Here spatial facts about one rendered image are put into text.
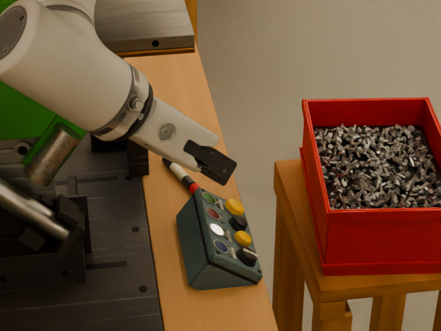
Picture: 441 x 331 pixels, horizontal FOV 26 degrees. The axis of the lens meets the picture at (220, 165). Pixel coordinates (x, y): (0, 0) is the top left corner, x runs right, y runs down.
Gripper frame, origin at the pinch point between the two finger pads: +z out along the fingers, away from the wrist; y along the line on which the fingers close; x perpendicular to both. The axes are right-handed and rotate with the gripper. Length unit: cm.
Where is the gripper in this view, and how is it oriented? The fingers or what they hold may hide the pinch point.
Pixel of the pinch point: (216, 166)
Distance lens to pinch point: 111.8
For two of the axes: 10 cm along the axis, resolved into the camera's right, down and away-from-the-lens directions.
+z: 6.3, 4.0, 6.6
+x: -5.1, 8.6, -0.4
